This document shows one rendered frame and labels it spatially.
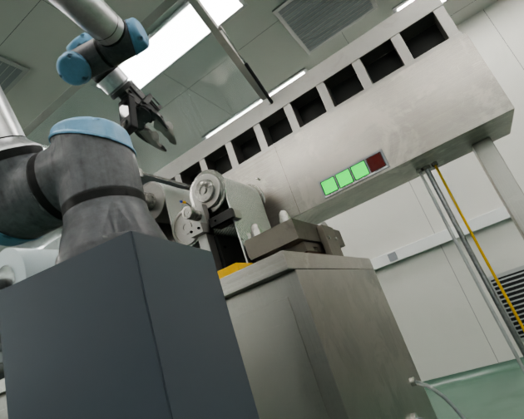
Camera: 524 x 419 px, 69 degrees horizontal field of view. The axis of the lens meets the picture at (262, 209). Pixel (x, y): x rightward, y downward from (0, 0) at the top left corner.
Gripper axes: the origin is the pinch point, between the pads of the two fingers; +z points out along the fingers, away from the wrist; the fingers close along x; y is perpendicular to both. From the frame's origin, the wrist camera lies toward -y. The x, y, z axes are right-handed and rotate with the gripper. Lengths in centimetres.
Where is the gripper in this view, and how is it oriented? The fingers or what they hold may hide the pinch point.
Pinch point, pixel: (167, 145)
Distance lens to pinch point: 119.1
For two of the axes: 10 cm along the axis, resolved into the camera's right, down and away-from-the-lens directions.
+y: 0.9, -6.0, 8.0
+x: -8.1, 4.3, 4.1
